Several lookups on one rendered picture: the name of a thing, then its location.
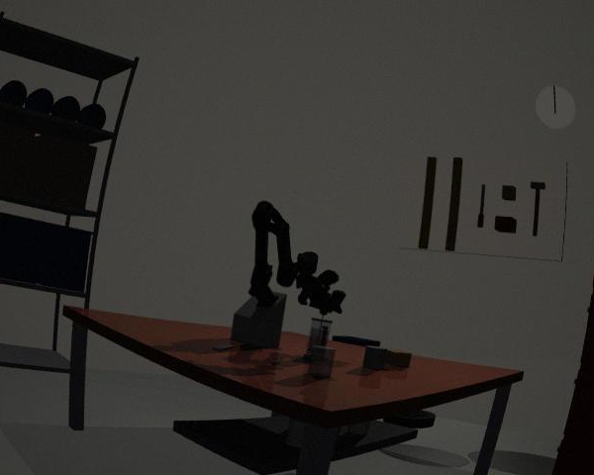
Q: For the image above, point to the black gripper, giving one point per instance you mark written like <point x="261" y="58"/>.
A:
<point x="320" y="298"/>

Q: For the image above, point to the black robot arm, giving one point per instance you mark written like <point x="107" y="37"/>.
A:
<point x="287" y="272"/>

